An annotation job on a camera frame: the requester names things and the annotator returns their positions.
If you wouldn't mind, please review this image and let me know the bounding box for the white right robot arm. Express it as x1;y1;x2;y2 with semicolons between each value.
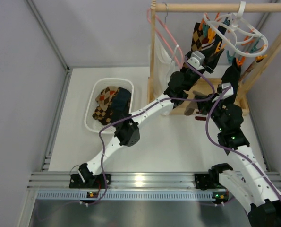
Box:
194;92;281;227

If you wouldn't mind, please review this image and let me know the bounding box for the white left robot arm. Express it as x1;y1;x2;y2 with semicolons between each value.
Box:
69;51;219;189

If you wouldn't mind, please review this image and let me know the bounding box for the white sock clip hanger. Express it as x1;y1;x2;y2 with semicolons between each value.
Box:
203;1;269;58

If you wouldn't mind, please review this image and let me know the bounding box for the wooden clothes rack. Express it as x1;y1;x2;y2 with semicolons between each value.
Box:
147;0;281;116

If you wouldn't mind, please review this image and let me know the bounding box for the white hanging cloth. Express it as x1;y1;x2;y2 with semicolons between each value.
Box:
152;33;182;116

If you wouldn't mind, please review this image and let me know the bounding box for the brown argyle hanging sock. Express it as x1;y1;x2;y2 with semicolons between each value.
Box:
189;22;226;69

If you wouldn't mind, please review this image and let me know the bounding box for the dark navy ribbed sock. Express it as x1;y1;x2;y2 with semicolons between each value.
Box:
110;87;131;111

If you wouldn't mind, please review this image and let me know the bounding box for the beige orange argyle sock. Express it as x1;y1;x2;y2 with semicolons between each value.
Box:
95;86;119;111

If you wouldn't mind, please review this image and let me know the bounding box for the brown yellow argyle sock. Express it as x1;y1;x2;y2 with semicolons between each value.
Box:
92;101;129;126

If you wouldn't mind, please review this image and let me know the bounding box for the white perforated plastic basket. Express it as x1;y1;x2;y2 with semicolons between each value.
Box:
84;78;134;133

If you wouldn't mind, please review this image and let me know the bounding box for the pink wire hanger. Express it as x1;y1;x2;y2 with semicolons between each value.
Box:
146;7;184;67

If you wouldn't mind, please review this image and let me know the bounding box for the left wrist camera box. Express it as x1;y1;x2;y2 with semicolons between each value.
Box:
187;51;205;70

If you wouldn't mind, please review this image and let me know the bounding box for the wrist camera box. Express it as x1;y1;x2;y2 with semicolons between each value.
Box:
187;51;205;70
217;83;234;99

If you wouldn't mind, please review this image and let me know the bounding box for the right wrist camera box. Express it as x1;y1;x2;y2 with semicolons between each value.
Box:
217;83;234;99

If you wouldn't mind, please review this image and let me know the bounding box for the grey slotted cable duct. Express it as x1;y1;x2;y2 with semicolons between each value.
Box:
36;190;228;201

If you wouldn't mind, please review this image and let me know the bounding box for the aluminium mounting rail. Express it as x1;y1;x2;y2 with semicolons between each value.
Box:
26;171;281;190

